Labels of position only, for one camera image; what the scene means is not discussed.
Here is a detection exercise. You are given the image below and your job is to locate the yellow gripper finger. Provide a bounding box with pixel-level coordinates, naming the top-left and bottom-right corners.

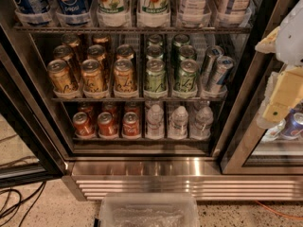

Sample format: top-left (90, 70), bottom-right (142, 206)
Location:
top-left (255, 26), bottom-right (279, 54)
top-left (257, 65), bottom-right (303, 129)

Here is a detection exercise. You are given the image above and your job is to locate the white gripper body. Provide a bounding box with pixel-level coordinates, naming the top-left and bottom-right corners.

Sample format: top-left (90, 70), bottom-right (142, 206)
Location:
top-left (276, 0), bottom-right (303, 66)

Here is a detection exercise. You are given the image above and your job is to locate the right white carton bottle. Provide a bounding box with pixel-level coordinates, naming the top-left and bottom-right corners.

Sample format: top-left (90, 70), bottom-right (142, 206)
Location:
top-left (214, 0), bottom-right (250, 27)

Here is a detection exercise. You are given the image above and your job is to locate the white carton bottle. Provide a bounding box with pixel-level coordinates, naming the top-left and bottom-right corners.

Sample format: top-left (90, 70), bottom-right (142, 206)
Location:
top-left (214, 0), bottom-right (250, 27)
top-left (177, 0), bottom-right (211, 28)

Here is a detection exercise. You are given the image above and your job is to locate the left white carton bottle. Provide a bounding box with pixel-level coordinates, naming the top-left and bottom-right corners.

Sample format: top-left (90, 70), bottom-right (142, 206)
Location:
top-left (177, 0), bottom-right (211, 28)

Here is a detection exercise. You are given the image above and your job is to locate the right clear water bottle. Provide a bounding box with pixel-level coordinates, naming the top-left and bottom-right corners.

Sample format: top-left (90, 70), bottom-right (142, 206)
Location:
top-left (190, 106), bottom-right (214, 140)

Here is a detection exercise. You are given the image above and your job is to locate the clear water bottle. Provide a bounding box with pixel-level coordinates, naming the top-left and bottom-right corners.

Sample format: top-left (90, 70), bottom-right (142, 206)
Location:
top-left (147, 104), bottom-right (165, 139)
top-left (169, 106), bottom-right (188, 139)
top-left (190, 106), bottom-right (214, 140)

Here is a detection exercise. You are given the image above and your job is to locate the middle clear water bottle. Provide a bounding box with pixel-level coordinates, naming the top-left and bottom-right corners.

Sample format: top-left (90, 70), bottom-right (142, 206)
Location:
top-left (169, 106), bottom-right (188, 139)

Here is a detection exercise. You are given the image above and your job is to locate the right green 7UP bottle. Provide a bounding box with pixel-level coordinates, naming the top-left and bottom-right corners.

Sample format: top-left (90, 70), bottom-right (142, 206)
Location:
top-left (137, 0), bottom-right (170, 27)

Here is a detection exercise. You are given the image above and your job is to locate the green 7up bottle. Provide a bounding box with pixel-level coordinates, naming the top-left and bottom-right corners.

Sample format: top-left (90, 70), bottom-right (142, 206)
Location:
top-left (137, 0), bottom-right (170, 27)
top-left (97, 0), bottom-right (131, 27)

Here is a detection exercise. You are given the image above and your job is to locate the left clear water bottle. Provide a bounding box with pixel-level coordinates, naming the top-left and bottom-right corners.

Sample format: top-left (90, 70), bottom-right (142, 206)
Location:
top-left (147, 104), bottom-right (165, 139)

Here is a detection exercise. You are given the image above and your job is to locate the left green 7UP bottle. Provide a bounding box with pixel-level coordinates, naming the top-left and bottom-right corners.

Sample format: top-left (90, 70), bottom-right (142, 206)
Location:
top-left (97, 0), bottom-right (131, 27)

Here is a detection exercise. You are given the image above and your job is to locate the blue Pepsi bottle with logo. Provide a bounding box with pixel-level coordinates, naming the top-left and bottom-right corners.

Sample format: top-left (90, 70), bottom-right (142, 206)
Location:
top-left (57, 0), bottom-right (92, 26)

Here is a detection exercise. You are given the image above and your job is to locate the steel fridge base grille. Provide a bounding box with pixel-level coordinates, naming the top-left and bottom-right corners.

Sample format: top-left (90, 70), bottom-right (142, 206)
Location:
top-left (62, 158), bottom-right (303, 201)

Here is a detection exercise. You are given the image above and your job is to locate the blue can behind glass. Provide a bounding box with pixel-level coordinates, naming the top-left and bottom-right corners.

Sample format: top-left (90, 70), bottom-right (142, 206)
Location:
top-left (280, 110), bottom-right (303, 140)

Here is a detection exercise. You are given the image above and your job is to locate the front silver slim can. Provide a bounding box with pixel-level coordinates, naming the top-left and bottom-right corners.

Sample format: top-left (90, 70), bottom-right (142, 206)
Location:
top-left (206, 56), bottom-right (234, 94)

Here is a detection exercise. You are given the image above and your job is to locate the silver slim can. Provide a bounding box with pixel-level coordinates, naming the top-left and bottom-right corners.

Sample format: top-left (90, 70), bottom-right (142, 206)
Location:
top-left (206, 56), bottom-right (234, 94)
top-left (201, 45), bottom-right (224, 85)

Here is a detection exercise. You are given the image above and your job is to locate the rear silver slim can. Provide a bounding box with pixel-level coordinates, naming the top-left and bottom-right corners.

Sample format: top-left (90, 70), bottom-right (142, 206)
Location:
top-left (201, 45), bottom-right (224, 85)

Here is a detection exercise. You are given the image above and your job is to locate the second row right green can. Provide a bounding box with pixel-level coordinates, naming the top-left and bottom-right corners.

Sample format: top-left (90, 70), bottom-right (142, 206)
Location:
top-left (178, 45), bottom-right (197, 63)

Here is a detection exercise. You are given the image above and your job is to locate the second row green can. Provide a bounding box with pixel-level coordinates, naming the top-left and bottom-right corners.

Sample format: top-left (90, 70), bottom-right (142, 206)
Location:
top-left (178, 45), bottom-right (197, 63)
top-left (146, 45), bottom-right (164, 60)

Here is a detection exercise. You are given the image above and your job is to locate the front right green can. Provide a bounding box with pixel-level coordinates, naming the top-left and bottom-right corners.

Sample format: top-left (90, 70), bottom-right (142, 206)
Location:
top-left (174, 60), bottom-right (198, 93)

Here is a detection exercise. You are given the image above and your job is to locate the front left green can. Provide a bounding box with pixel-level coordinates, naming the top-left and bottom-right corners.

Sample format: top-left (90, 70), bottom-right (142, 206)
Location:
top-left (145, 59), bottom-right (166, 93)

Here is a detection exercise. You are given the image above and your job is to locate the second row left green can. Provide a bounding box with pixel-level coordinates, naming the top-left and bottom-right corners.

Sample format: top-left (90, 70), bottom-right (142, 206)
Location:
top-left (146, 45), bottom-right (164, 60)

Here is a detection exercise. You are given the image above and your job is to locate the second row right orange can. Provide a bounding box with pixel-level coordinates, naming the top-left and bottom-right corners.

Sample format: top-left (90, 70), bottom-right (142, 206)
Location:
top-left (116, 44), bottom-right (136, 63)

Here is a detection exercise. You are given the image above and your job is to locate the second row orange can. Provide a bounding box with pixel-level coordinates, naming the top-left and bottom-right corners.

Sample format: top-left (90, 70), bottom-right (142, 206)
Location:
top-left (53, 45), bottom-right (80, 81)
top-left (116, 44), bottom-right (136, 63)
top-left (87, 44), bottom-right (110, 81)

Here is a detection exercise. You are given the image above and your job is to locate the right red can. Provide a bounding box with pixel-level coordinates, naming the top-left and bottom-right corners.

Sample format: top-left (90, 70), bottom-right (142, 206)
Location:
top-left (122, 112), bottom-right (139, 136)

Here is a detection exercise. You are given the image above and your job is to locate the red can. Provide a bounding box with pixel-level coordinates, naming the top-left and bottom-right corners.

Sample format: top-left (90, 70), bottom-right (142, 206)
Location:
top-left (73, 112), bottom-right (95, 136)
top-left (98, 112), bottom-right (117, 136)
top-left (122, 112), bottom-right (139, 136)

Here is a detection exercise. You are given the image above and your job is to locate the second row middle orange can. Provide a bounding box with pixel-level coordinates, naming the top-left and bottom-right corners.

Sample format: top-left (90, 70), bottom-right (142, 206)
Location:
top-left (87, 44), bottom-right (110, 81)

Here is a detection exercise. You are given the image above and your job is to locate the middle red can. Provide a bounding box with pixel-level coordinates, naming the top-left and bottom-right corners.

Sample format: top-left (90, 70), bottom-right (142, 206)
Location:
top-left (98, 112), bottom-right (117, 136)

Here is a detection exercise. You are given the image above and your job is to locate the clear plastic bin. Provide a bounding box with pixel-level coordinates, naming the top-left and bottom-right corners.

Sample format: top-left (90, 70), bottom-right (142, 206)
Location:
top-left (99, 193), bottom-right (200, 227)

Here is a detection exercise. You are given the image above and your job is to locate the left red can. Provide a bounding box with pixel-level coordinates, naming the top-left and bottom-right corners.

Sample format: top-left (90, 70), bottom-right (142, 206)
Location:
top-left (73, 112), bottom-right (95, 136)

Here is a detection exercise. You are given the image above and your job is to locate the second row left orange can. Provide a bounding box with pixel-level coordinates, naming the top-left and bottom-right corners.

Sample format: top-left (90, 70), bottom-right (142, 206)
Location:
top-left (53, 45), bottom-right (80, 81)

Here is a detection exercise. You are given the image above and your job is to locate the front left orange can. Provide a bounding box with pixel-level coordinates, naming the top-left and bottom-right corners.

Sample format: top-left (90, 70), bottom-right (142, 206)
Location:
top-left (47, 60), bottom-right (79, 94)

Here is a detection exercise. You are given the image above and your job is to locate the orange floor cable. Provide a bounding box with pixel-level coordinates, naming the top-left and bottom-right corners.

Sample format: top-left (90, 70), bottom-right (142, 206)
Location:
top-left (254, 200), bottom-right (303, 221)

